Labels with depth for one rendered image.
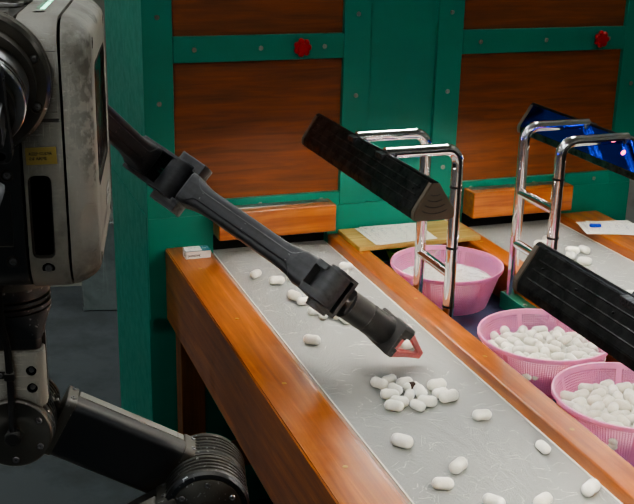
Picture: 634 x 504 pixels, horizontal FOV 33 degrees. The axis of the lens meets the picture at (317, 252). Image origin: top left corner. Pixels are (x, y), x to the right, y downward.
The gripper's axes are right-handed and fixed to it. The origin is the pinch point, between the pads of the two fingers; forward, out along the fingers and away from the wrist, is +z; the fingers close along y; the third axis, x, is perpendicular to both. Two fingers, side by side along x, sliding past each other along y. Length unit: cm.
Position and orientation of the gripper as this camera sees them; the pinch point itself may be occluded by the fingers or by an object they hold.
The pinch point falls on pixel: (417, 353)
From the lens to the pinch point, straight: 205.0
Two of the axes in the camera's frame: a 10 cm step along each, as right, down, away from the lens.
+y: -3.6, -3.2, 8.8
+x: -6.0, 8.0, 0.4
